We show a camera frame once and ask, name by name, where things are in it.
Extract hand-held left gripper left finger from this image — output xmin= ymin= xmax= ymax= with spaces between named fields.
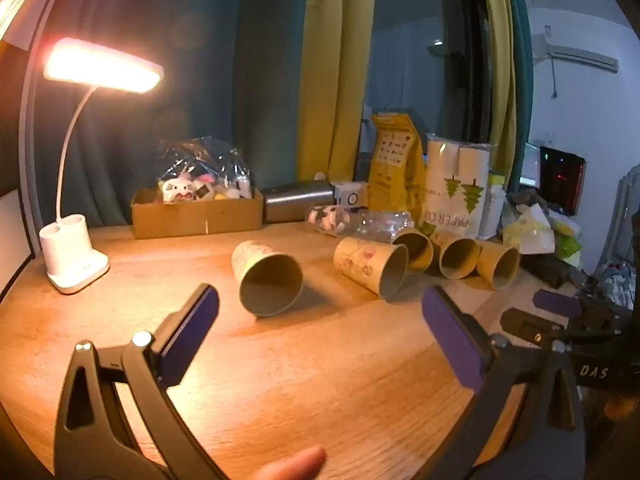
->
xmin=54 ymin=283 xmax=232 ymax=480

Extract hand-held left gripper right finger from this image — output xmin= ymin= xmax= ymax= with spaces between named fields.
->
xmin=421 ymin=285 xmax=587 ymax=480

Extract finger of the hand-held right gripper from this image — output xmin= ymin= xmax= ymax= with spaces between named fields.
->
xmin=500 ymin=307 xmax=567 ymax=346
xmin=532 ymin=290 xmax=583 ymax=319

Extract printed yellow paper cup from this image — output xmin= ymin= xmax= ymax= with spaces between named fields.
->
xmin=433 ymin=231 xmax=481 ymax=281
xmin=475 ymin=241 xmax=521 ymax=291
xmin=333 ymin=236 xmax=409 ymax=297
xmin=231 ymin=239 xmax=304 ymax=318
xmin=391 ymin=227 xmax=434 ymax=274

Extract paper cup package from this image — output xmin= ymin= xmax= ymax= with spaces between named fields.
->
xmin=422 ymin=132 xmax=498 ymax=240

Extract person's left hand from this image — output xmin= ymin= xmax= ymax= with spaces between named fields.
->
xmin=249 ymin=446 xmax=328 ymax=480

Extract patterned cloth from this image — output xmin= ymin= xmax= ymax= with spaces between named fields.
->
xmin=596 ymin=260 xmax=637 ymax=307

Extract crumpled yellow white bags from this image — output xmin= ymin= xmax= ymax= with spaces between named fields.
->
xmin=501 ymin=204 xmax=584 ymax=267

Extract cardboard box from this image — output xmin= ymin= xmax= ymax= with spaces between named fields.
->
xmin=131 ymin=187 xmax=265 ymax=240

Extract white packet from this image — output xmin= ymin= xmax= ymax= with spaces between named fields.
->
xmin=479 ymin=170 xmax=507 ymax=240

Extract black device with red lights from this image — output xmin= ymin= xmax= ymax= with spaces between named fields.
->
xmin=539 ymin=146 xmax=587 ymax=216

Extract white desk lamp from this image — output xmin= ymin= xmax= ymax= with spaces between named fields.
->
xmin=39 ymin=36 xmax=166 ymax=296

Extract clear plastic bottle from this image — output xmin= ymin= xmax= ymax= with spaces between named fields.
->
xmin=305 ymin=204 xmax=416 ymax=243

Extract clear bag of plush toys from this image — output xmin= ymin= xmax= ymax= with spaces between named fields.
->
xmin=156 ymin=137 xmax=253 ymax=203

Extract steel thermos bottle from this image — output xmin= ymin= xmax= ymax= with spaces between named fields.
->
xmin=261 ymin=172 xmax=335 ymax=224

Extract small white box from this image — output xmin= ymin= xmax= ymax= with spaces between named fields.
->
xmin=331 ymin=181 xmax=369 ymax=209

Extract yellow paper bag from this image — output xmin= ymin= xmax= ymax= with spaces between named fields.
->
xmin=368 ymin=111 xmax=427 ymax=212

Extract white board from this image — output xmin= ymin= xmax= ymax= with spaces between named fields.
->
xmin=0 ymin=189 xmax=37 ymax=302

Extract white air conditioner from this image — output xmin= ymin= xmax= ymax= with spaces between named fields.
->
xmin=531 ymin=34 xmax=620 ymax=75

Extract yellow curtain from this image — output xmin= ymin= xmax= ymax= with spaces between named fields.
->
xmin=296 ymin=0 xmax=517 ymax=192

